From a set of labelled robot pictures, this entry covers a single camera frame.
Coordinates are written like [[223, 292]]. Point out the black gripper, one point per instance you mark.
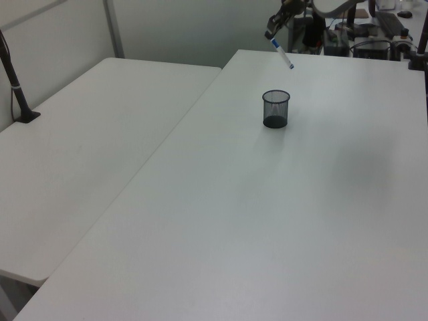
[[289, 8]]

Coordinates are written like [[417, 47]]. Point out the white marker with blue cap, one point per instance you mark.
[[282, 53]]

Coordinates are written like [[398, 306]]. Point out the black mesh pen cup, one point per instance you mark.
[[275, 110]]

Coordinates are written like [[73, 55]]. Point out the grey equipment box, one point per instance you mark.
[[374, 47]]

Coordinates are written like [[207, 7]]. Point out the black keyboard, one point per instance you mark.
[[390, 23]]

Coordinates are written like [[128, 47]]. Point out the black computer mouse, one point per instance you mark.
[[405, 14]]

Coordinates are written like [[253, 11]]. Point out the white side table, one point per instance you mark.
[[83, 150]]

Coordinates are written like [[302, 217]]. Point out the black clamped camera pole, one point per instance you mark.
[[420, 47]]

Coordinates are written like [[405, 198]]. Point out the grey partition post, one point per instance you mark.
[[113, 28]]

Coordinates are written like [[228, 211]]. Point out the black camera pole with white tie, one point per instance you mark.
[[15, 87]]

